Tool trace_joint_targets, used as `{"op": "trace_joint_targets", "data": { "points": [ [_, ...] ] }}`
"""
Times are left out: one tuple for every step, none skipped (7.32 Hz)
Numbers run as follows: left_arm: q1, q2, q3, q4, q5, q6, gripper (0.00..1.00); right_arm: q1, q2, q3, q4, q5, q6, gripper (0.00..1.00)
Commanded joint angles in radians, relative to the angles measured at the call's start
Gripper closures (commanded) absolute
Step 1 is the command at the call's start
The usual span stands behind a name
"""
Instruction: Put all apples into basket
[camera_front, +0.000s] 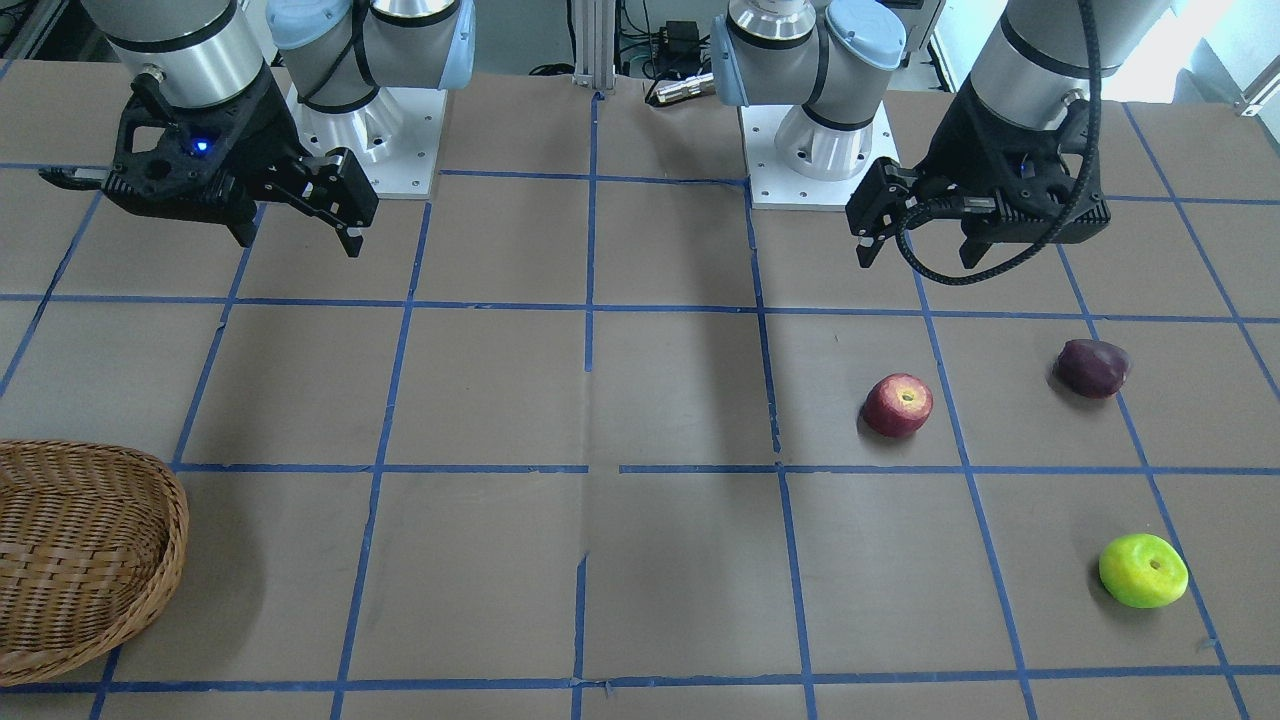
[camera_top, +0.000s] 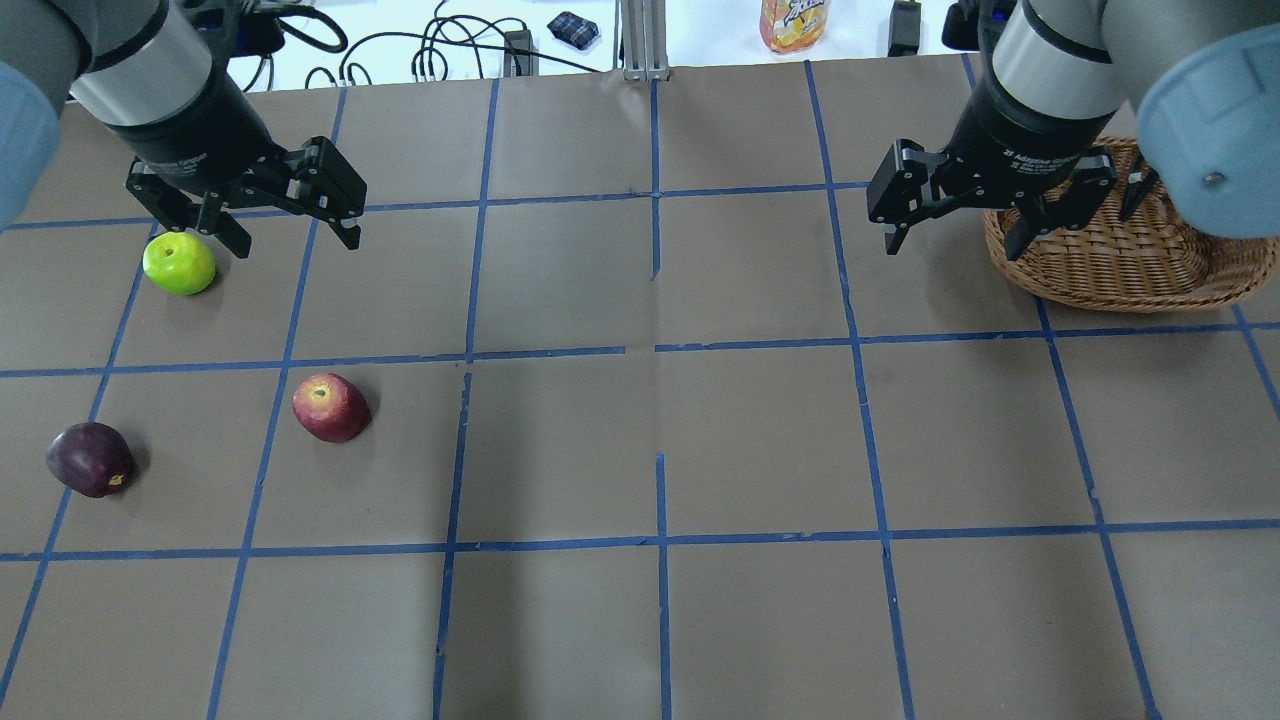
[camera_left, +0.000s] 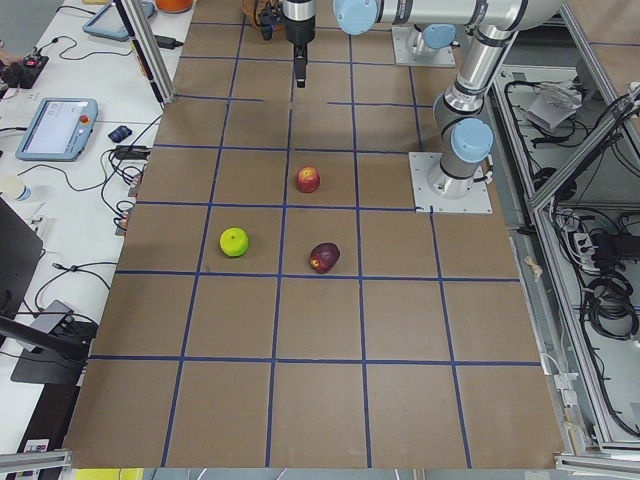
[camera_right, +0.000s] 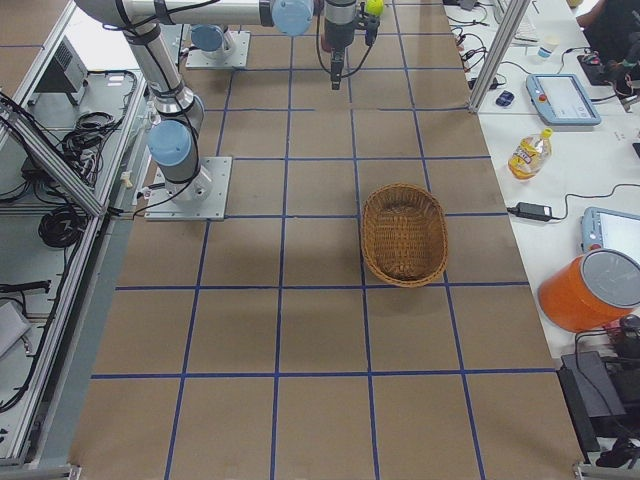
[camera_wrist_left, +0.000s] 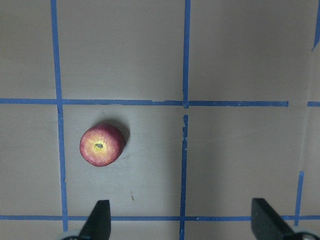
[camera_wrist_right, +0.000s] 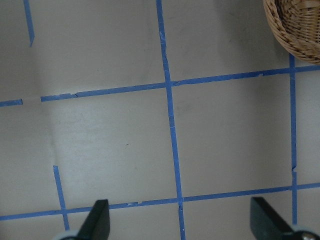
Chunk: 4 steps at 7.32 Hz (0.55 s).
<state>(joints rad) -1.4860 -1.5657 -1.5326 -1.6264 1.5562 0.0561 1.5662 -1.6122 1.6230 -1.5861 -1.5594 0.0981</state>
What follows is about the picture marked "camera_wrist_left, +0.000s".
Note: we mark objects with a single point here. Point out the red yellow apple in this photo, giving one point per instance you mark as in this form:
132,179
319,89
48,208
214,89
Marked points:
102,144

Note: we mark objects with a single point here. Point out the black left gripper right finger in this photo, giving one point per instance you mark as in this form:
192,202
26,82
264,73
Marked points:
267,224

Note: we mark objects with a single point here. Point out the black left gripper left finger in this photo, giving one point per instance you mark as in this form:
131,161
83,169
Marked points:
98,224

